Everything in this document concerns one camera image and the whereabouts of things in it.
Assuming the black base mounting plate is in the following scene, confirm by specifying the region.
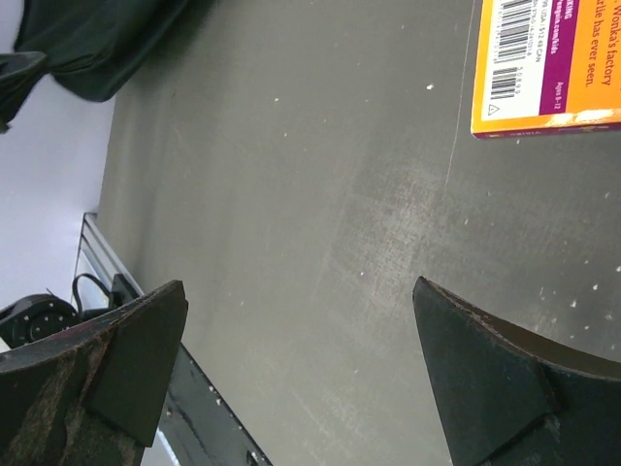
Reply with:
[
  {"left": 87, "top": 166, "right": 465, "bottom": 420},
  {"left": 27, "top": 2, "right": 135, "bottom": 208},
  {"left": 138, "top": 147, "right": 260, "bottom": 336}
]
[{"left": 111, "top": 274, "right": 273, "bottom": 466}]

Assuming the black left robot arm base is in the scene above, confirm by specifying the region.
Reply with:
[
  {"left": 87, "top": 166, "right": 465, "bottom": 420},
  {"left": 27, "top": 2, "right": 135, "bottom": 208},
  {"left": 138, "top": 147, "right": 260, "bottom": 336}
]
[{"left": 1, "top": 273, "right": 119, "bottom": 350}]

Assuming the black student backpack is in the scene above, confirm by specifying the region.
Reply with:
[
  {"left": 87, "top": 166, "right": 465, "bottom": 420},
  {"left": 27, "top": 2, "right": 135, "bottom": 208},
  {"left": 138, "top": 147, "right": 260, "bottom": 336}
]
[{"left": 1, "top": 0, "right": 189, "bottom": 133}]

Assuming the orange paperback book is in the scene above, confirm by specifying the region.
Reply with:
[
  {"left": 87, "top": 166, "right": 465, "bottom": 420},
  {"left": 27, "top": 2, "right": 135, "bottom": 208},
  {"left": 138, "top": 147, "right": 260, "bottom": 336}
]
[{"left": 471, "top": 0, "right": 620, "bottom": 139}]

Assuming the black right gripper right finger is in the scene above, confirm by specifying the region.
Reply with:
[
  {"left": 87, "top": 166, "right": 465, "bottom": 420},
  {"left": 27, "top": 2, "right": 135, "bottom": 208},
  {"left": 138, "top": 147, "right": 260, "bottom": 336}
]
[{"left": 412, "top": 277, "right": 620, "bottom": 465}]

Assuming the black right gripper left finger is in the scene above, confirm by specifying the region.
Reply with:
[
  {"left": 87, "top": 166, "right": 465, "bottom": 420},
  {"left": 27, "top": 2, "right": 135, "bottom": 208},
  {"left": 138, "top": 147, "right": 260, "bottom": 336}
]
[{"left": 1, "top": 281, "right": 187, "bottom": 465}]

